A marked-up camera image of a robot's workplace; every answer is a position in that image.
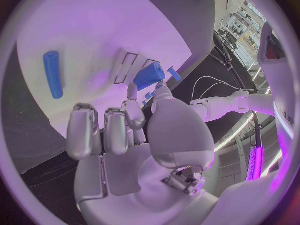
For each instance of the blue long cylinder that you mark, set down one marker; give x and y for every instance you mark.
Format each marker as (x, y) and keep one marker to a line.
(53, 75)

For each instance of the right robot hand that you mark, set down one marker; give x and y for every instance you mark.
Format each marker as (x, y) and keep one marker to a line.
(150, 200)

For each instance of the glowing light bar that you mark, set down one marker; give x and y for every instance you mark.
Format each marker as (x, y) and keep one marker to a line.
(257, 163)

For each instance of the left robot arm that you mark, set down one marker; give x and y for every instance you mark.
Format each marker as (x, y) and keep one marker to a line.
(222, 105)

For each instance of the workshop equipment rack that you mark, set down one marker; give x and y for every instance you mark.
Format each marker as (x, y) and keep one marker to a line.
(239, 24)

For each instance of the blue fat cylinder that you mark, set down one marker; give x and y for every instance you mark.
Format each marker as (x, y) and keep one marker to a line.
(147, 76)

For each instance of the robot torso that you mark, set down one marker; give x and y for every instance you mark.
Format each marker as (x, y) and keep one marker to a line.
(269, 75)

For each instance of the small blue peg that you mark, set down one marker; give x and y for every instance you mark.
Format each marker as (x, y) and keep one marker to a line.
(148, 95)
(144, 103)

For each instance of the white task board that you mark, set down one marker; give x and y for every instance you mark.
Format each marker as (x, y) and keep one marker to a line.
(89, 31)

